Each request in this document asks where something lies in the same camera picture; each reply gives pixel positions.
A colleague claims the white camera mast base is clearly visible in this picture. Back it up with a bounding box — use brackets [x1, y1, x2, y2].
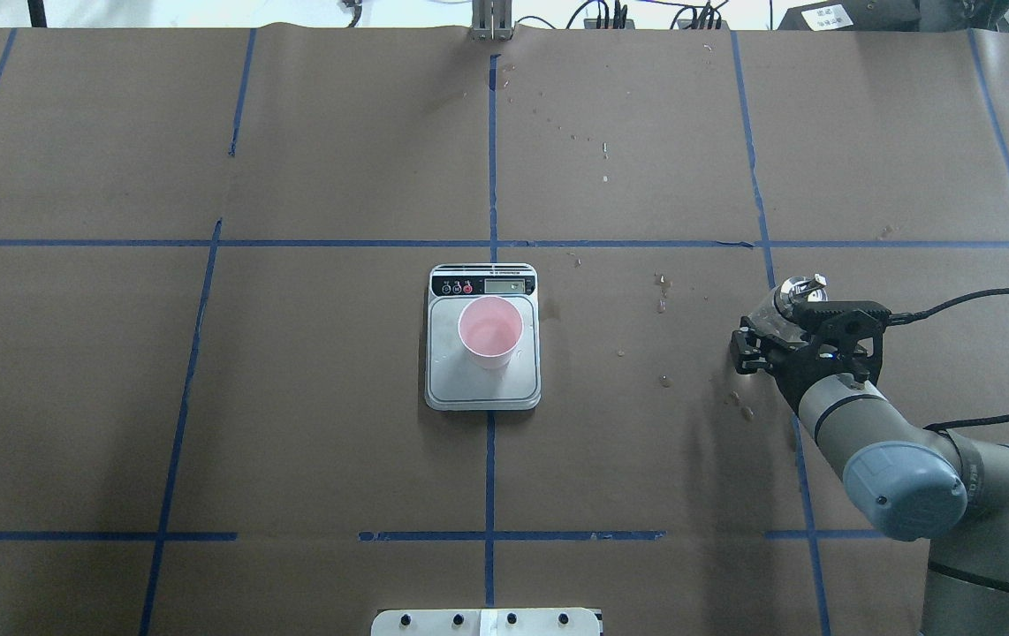
[370, 607, 604, 635]

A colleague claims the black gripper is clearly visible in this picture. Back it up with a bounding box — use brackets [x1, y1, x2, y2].
[730, 315, 884, 412]

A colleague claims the black power box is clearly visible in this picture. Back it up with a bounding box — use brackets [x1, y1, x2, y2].
[775, 1, 921, 32]

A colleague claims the silver digital kitchen scale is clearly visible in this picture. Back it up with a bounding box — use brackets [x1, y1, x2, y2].
[424, 262, 543, 412]

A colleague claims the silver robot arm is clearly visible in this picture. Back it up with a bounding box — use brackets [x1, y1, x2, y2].
[730, 310, 1009, 635]

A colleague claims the pink paper cup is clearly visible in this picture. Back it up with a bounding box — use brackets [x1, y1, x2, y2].
[457, 295, 524, 369]

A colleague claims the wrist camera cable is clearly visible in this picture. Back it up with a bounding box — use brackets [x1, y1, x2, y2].
[886, 287, 1009, 434]

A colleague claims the clear glass sauce bottle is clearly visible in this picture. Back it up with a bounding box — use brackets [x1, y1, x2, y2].
[748, 273, 828, 341]

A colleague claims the aluminium frame post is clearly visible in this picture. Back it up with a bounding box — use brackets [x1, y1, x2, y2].
[469, 0, 515, 42]

